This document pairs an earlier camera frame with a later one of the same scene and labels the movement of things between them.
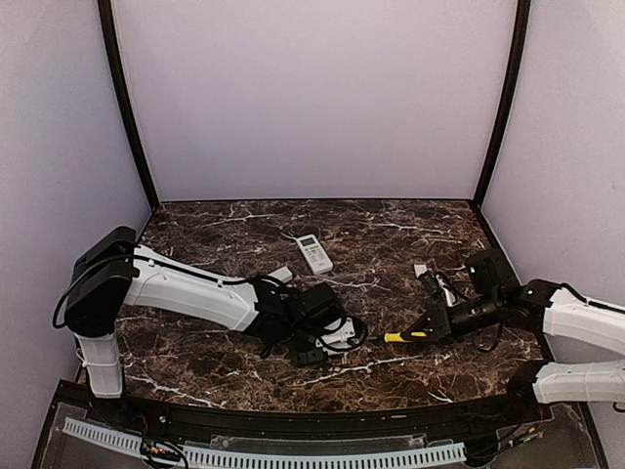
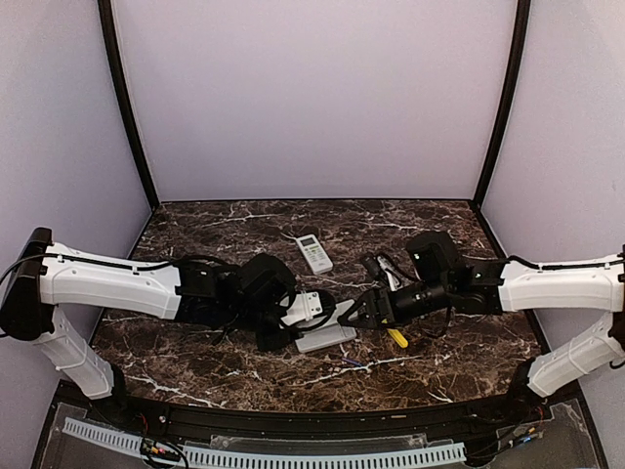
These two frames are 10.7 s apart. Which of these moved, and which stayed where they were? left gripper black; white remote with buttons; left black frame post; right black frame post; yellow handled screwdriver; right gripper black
Moved: yellow handled screwdriver; left gripper black; right gripper black
Stayed: right black frame post; white remote with buttons; left black frame post
